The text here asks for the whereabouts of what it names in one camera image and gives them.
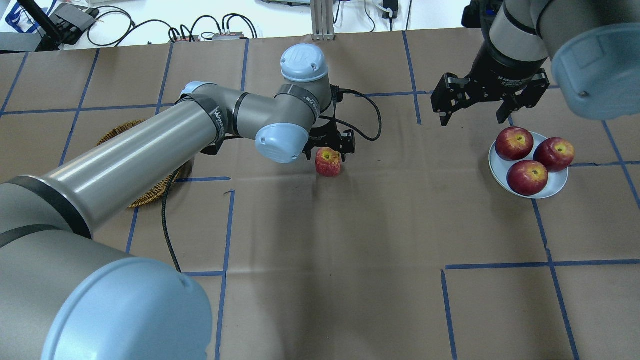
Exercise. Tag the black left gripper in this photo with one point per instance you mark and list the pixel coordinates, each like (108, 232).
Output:
(334, 140)

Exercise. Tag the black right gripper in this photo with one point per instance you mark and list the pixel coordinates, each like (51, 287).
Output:
(506, 70)

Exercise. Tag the yellow red striped apple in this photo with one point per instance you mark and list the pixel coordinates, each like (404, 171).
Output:
(328, 162)

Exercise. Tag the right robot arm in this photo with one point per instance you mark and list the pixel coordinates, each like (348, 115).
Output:
(592, 45)

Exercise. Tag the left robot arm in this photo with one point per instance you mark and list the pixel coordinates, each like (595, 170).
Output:
(65, 296)

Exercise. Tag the red apple plate rear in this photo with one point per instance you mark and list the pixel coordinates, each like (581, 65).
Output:
(514, 143)

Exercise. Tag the red apple plate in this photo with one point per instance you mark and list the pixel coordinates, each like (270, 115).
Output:
(527, 178)
(514, 143)

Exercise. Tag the light blue plate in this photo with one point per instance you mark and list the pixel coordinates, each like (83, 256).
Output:
(499, 170)

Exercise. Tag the red apple plate side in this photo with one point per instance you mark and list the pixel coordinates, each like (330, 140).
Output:
(555, 154)

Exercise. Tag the red apple plate front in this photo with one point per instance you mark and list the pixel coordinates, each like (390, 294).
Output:
(527, 178)

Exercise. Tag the woven wicker basket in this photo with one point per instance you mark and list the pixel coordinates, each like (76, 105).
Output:
(156, 192)

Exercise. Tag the aluminium extrusion post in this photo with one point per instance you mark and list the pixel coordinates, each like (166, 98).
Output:
(322, 20)

